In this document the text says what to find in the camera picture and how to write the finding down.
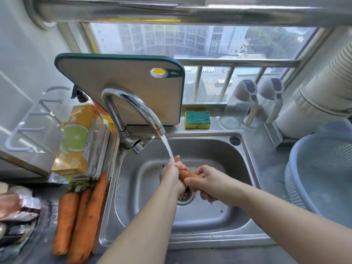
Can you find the person's right hand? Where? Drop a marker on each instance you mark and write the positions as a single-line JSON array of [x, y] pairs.
[[220, 186]]

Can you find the person's left hand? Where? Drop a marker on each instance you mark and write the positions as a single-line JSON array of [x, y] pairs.
[[172, 175]]

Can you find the chrome faucet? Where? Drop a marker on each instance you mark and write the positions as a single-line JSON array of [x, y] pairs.
[[115, 118]]

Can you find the slim orange carrot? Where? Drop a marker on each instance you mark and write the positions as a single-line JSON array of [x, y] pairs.
[[85, 200]]

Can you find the blue plastic colander basin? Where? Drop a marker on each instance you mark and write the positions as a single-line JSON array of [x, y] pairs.
[[319, 175]]

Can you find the orange carrot with leafy stem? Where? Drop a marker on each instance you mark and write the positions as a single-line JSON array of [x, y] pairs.
[[66, 219]]

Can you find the person's right forearm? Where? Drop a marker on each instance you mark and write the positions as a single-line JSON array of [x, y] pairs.
[[297, 225]]

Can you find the person's left forearm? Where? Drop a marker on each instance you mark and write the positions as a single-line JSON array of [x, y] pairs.
[[143, 233]]

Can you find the steel drain strainer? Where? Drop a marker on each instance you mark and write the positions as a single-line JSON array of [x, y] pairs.
[[187, 199]]

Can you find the stainless steel sink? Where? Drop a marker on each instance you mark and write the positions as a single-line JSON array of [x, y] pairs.
[[137, 189]]

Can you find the black sink hole plug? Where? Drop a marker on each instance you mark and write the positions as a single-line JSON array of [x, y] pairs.
[[235, 140]]

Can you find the yellow green sponge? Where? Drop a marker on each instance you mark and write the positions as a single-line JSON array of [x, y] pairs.
[[197, 119]]

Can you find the white plastic tray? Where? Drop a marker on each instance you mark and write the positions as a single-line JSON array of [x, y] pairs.
[[106, 145]]

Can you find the glass pitcher with grey lid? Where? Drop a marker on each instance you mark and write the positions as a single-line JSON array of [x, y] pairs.
[[273, 89], [232, 114]]

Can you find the transparent plastic packet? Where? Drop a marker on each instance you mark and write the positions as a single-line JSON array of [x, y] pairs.
[[95, 147]]

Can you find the yellow dish soap pump bottle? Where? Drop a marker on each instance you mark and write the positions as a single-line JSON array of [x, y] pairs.
[[106, 116]]

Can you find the orange box with lime picture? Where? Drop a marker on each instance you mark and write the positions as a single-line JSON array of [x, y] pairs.
[[74, 136]]

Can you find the clear plastic bag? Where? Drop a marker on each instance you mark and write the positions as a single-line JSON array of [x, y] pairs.
[[59, 178]]

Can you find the beige green-rimmed cutting board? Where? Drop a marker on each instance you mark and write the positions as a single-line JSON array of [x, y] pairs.
[[110, 76]]

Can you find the window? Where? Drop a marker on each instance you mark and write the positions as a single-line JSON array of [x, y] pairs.
[[170, 38]]

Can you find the white capped bottle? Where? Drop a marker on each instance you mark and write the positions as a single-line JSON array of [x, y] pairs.
[[20, 190]]

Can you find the steel overhead pipe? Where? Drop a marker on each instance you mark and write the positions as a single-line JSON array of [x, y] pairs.
[[165, 13]]

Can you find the dark soy sauce bottle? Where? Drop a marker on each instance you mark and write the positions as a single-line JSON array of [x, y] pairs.
[[13, 233]]

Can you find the beige capped bottle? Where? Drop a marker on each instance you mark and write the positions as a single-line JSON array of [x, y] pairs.
[[3, 187]]

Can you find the white duct pipe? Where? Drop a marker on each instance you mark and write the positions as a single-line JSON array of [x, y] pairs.
[[302, 120]]

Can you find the steel window guard rail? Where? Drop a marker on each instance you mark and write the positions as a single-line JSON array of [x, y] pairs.
[[242, 63]]

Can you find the white wall hook rack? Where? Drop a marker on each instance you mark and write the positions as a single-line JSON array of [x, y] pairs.
[[16, 134]]

